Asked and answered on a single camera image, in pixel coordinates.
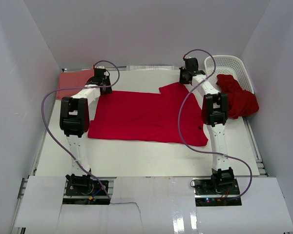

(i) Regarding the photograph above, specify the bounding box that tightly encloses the bright red t shirt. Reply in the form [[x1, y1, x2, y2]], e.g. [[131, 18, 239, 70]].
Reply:
[[88, 82, 208, 147]]

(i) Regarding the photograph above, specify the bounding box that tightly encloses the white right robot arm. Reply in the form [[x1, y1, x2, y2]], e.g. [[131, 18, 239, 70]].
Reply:
[[196, 81, 234, 195]]

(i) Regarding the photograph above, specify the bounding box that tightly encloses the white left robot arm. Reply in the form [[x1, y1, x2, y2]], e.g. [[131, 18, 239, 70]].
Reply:
[[60, 75, 112, 176]]

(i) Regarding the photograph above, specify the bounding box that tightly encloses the folded salmon pink t shirt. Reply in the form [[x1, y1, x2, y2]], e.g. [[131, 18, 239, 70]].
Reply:
[[56, 69, 94, 99]]

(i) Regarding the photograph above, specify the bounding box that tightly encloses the white plastic perforated basket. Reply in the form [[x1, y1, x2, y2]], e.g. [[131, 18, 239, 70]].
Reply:
[[208, 55, 254, 94]]

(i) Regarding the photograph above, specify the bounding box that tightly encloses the dark red crumpled t shirt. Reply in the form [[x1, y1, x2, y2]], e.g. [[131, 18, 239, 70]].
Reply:
[[216, 74, 259, 119]]

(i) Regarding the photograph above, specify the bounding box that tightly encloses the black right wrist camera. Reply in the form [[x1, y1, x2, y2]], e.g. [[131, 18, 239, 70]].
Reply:
[[183, 56, 199, 72]]

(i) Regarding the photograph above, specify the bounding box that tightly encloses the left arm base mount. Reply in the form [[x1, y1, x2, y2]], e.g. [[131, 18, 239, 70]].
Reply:
[[63, 180, 110, 205]]

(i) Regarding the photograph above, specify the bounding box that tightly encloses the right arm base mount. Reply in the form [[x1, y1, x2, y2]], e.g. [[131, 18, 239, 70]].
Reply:
[[189, 179, 242, 207]]

